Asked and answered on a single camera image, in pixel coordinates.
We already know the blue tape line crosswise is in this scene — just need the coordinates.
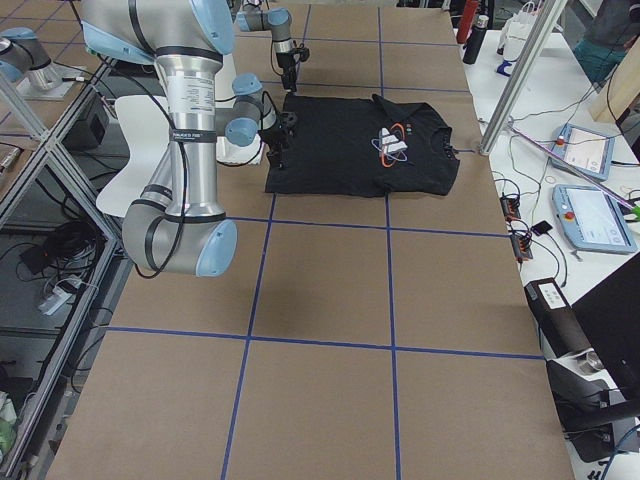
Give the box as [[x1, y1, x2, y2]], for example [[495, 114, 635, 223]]
[[105, 326, 545, 361]]

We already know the black water bottle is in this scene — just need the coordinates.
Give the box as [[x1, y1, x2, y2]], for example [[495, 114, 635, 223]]
[[462, 14, 490, 65]]

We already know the red water bottle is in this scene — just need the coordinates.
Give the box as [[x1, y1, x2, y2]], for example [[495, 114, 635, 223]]
[[456, 0, 480, 45]]

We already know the black computer monitor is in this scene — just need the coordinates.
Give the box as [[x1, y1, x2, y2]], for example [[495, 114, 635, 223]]
[[572, 255, 639, 399]]

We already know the seated person grey shirt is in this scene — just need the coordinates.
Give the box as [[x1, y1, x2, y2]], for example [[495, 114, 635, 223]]
[[573, 1, 639, 84]]

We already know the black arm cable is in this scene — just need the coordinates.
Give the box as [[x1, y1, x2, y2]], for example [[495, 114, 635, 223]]
[[89, 49, 281, 280]]

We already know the white paper bag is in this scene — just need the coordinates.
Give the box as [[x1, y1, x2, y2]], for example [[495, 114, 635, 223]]
[[496, 1, 540, 77]]

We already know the aluminium frame post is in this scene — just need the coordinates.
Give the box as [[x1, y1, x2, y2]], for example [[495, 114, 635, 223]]
[[478, 0, 567, 156]]

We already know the black box white label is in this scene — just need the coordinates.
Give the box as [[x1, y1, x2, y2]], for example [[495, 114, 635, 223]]
[[524, 278, 591, 357]]

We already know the white plastic chair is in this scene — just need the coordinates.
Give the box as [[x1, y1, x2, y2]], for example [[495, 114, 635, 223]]
[[96, 95, 171, 218]]

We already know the black graphic t-shirt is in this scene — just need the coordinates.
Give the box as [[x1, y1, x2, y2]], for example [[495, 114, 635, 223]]
[[265, 94, 460, 197]]

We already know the near blue teach pendant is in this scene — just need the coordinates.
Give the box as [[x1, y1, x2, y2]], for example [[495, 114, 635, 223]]
[[552, 185, 637, 254]]

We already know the blue tape line lengthwise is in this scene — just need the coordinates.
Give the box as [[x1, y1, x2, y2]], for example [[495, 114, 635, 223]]
[[377, 7, 402, 480]]

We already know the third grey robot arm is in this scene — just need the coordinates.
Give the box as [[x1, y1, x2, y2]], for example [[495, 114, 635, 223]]
[[1, 27, 71, 101]]

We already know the blue teach pendant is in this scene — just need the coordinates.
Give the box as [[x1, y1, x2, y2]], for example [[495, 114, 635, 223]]
[[552, 185, 637, 254], [550, 123, 615, 181]]

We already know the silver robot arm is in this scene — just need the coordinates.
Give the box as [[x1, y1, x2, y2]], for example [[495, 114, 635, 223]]
[[227, 1, 310, 93], [81, 1, 308, 278]]

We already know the far blue teach pendant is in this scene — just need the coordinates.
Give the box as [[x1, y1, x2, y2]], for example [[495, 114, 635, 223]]
[[550, 123, 615, 181]]

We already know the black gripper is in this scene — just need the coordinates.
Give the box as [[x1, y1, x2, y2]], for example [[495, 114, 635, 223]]
[[276, 47, 310, 93], [259, 111, 298, 170]]

